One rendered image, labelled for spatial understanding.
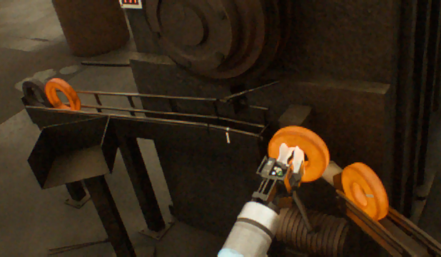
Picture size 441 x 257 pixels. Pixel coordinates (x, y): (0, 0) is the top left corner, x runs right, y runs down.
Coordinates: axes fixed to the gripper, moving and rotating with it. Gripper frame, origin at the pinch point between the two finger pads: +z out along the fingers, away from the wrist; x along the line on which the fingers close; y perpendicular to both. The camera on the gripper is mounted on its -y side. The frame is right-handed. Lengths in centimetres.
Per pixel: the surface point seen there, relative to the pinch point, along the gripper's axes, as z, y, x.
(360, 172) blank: 1.5, -6.6, -15.1
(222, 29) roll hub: 15.8, 22.8, 22.9
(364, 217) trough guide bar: -5.5, -15.9, -17.5
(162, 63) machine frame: 27, -6, 64
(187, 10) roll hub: 16.5, 27.7, 32.6
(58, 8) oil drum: 143, -87, 295
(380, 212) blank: -4.3, -13.1, -21.4
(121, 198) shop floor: 4, -91, 119
